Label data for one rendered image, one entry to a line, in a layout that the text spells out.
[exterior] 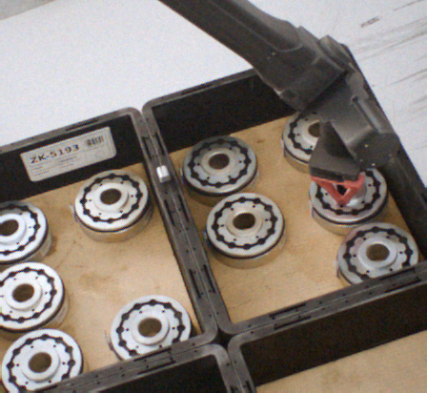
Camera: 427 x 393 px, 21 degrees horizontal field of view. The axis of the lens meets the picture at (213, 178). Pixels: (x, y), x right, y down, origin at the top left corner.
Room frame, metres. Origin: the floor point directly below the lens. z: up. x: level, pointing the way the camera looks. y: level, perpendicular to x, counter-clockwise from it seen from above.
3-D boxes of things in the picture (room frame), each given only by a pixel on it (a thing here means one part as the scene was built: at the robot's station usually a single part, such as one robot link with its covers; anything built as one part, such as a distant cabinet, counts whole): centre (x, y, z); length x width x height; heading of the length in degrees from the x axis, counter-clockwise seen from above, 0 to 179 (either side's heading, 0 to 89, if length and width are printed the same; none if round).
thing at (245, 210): (0.94, -0.03, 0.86); 0.05 x 0.05 x 0.01
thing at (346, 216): (0.96, -0.17, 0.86); 0.10 x 0.10 x 0.01
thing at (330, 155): (0.96, -0.17, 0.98); 0.10 x 0.07 x 0.07; 149
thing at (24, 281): (0.90, 0.27, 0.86); 0.05 x 0.05 x 0.01
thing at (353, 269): (0.84, -0.18, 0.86); 0.10 x 0.10 x 0.01
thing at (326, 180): (0.95, -0.17, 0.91); 0.07 x 0.07 x 0.09; 59
